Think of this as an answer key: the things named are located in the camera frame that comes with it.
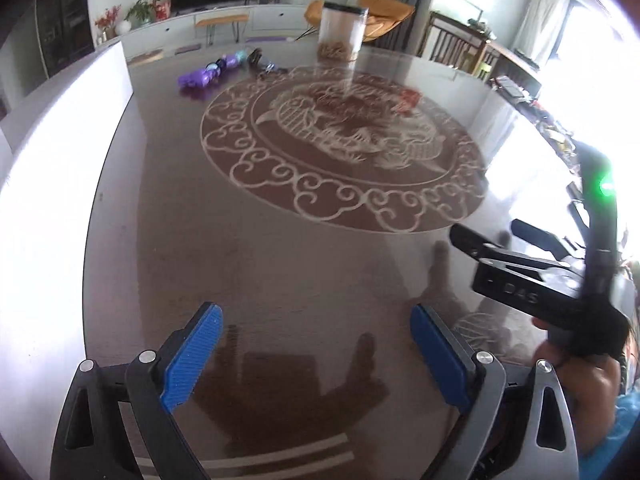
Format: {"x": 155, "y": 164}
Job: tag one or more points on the dark glass display cabinet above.
{"x": 64, "y": 33}

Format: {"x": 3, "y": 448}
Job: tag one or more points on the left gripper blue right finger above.
{"x": 514, "y": 422}

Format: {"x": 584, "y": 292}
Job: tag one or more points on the leafy plant with red decor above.
{"x": 145, "y": 12}

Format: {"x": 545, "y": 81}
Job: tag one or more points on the white tv cabinet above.
{"x": 268, "y": 22}

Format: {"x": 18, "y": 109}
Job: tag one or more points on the orange lounge chair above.
{"x": 383, "y": 16}

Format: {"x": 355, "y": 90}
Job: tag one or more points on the person's right hand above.
{"x": 594, "y": 389}

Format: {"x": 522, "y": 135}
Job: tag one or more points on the bronze round hair clip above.
{"x": 261, "y": 66}

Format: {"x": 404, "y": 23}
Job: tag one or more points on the purple toy wand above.
{"x": 203, "y": 77}

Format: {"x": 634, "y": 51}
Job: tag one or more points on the clear jar with black lid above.
{"x": 341, "y": 31}

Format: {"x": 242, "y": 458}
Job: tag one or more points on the wooden dining chair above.
{"x": 457, "y": 45}

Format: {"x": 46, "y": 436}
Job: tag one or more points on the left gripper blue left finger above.
{"x": 91, "y": 440}

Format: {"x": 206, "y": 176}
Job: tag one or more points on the cluttered side table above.
{"x": 593, "y": 94}

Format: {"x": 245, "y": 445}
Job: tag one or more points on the red flowers in vase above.
{"x": 106, "y": 23}

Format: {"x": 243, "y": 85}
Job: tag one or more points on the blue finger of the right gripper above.
{"x": 479, "y": 248}
{"x": 560, "y": 248}

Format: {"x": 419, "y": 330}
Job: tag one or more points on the wooden bench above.
{"x": 235, "y": 21}

